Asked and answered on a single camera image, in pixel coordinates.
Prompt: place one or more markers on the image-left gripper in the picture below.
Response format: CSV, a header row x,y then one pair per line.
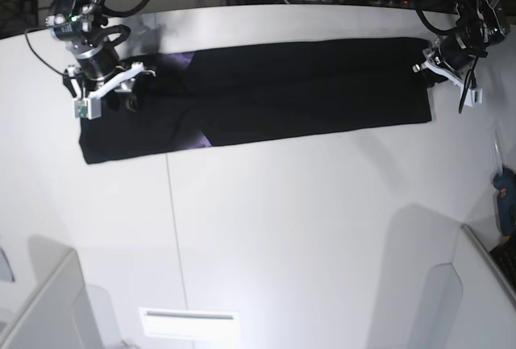
x,y
99,72

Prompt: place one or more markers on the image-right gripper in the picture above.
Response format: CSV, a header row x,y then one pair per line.
x,y
451,58

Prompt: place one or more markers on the black T-shirt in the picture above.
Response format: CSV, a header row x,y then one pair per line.
x,y
228,96

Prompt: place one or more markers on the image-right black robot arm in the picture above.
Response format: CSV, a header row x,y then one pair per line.
x,y
480,19

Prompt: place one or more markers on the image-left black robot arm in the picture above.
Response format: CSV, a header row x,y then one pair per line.
x,y
85,22

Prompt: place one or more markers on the blue glue gun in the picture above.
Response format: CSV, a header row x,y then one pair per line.
x,y
504,182

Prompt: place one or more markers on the black keyboard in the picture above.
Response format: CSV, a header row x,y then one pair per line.
x,y
504,256

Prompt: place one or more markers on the white partition panel left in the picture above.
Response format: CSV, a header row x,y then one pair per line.
x,y
57,314

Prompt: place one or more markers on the white partition panel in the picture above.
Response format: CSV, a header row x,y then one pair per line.
x,y
57,314
466,303

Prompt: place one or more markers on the white partition panel right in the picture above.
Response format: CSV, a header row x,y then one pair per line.
x,y
466,303

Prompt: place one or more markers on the image-left white wrist camera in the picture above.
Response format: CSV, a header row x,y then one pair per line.
x,y
87,108

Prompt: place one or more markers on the image-right white wrist camera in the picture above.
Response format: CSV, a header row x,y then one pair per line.
x,y
473,97

